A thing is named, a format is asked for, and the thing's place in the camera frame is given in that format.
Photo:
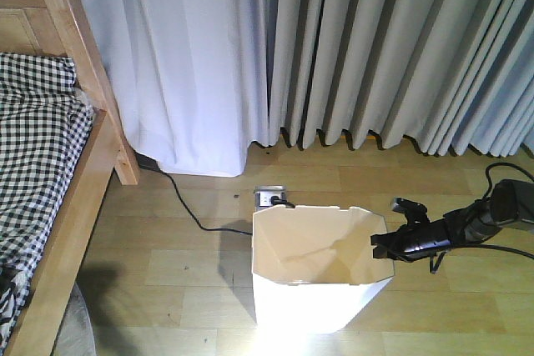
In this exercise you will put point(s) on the grey round rug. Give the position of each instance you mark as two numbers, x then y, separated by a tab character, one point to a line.
75	335

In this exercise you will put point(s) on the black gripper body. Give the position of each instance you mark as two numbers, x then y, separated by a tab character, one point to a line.
418	238

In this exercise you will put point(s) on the floor power socket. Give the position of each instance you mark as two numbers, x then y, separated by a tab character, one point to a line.
268	196

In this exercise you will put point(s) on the black white checkered blanket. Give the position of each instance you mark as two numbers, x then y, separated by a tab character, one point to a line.
45	123

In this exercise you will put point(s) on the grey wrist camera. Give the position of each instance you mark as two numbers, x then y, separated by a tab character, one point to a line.
403	205

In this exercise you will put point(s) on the white sheer curtain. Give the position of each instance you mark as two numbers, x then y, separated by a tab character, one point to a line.
189	78

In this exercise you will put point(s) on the wooden bed frame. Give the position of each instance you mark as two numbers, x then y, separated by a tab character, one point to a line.
60	28

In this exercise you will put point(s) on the white trash bin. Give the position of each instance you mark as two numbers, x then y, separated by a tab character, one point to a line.
313	267

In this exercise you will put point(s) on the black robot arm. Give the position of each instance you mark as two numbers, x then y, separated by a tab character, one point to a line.
510	205

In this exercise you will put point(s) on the grey pleated curtain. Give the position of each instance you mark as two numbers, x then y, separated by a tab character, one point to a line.
449	74

